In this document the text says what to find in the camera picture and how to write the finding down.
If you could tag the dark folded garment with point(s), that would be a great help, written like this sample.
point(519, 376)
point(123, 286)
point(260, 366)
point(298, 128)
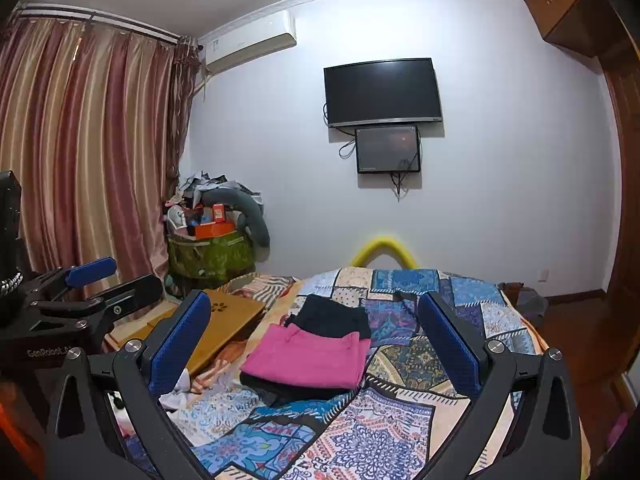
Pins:
point(323, 317)

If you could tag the yellow foam bed rail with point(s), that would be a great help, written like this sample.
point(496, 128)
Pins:
point(384, 245)

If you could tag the orange box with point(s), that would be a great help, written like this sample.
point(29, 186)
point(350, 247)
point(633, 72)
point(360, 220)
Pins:
point(213, 222)

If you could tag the grey plush toy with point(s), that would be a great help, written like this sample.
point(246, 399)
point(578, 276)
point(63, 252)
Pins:
point(254, 221)

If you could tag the black wall television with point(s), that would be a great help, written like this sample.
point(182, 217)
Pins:
point(382, 92)

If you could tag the white air conditioner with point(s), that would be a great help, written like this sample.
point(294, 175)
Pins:
point(231, 47)

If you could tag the wooden lap desk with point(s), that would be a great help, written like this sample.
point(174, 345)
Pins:
point(188, 337)

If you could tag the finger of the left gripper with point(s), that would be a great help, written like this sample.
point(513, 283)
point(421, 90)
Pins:
point(75, 277)
point(55, 324)

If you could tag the blue patchwork bedspread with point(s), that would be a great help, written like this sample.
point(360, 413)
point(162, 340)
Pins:
point(390, 426)

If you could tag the striped pink curtain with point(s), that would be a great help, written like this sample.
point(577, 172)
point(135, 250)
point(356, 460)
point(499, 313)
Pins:
point(93, 125)

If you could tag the small black wall monitor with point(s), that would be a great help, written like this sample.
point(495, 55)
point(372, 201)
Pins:
point(388, 150)

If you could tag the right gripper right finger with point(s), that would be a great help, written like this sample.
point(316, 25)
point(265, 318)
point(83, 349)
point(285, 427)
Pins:
point(480, 369)

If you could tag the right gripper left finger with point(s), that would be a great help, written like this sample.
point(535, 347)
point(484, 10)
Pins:
point(83, 439)

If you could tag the white crumpled cloth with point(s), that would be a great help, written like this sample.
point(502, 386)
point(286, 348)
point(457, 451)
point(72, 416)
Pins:
point(180, 396)

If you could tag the pink pants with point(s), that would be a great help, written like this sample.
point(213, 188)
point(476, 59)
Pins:
point(292, 357)

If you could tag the wooden upper cabinet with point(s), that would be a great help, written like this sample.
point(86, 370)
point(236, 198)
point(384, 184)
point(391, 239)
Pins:
point(586, 27)

